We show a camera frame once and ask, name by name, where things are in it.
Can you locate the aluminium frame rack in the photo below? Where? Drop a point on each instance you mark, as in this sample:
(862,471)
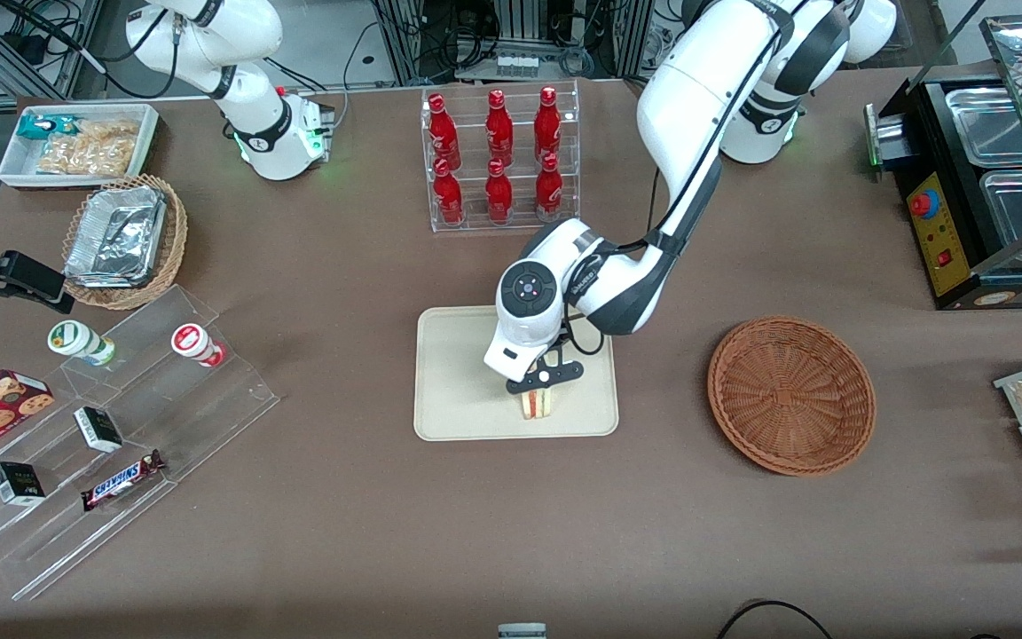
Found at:
(511,22)

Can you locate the white power strip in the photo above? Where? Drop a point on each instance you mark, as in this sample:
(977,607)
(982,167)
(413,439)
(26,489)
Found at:
(515,62)

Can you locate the snickers chocolate bar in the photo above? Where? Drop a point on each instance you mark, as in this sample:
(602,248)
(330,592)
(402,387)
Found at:
(121,479)

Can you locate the clear acrylic bottle rack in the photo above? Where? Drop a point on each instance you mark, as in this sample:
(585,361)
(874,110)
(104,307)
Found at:
(524,213)

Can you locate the stack of foil trays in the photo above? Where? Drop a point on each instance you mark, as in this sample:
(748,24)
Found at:
(116,235)

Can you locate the red lid yogurt cup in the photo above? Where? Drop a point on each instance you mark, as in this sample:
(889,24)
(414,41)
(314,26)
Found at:
(193,343)

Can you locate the green lid yogurt cup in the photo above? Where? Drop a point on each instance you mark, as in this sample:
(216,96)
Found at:
(76,340)

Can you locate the white rectangular snack bin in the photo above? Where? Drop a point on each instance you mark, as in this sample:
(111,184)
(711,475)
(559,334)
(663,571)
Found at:
(19,169)

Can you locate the grey white device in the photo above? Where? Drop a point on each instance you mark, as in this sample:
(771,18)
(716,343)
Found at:
(522,632)

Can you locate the teal snack packet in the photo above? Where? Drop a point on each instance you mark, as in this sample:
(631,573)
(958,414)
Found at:
(41,126)

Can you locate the light wicker basket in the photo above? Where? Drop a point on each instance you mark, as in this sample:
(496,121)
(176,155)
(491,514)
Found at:
(176,231)

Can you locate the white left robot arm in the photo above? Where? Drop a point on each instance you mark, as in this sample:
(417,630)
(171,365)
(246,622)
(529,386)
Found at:
(697,98)

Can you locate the small black white box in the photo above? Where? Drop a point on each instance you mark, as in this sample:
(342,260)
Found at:
(98,429)
(16,484)

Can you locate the black hot food warmer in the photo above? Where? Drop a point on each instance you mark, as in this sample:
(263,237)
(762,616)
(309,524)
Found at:
(963,266)

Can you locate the grey metal box green light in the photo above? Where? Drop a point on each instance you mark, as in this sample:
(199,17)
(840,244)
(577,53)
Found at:
(882,138)

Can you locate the triangular sandwich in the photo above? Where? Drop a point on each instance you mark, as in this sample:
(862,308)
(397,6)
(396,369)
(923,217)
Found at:
(538,405)

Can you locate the beige plastic tray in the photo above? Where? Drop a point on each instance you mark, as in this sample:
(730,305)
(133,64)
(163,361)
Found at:
(458,390)

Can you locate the red cola bottle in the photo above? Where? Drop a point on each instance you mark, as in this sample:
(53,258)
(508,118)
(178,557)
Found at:
(499,129)
(549,191)
(499,195)
(448,197)
(547,126)
(443,133)

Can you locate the red emergency stop button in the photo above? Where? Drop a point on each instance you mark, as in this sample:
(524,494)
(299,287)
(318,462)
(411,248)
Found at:
(924,204)

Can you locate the clear acrylic stepped display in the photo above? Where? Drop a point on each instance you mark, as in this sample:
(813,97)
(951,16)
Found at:
(200,417)

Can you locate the brown wicker basket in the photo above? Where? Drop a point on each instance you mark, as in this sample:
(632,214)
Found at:
(790,395)

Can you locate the clear bag of chips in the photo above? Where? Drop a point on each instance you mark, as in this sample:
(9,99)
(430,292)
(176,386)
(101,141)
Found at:
(90,149)

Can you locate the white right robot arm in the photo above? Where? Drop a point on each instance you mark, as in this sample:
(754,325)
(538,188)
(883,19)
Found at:
(267,133)

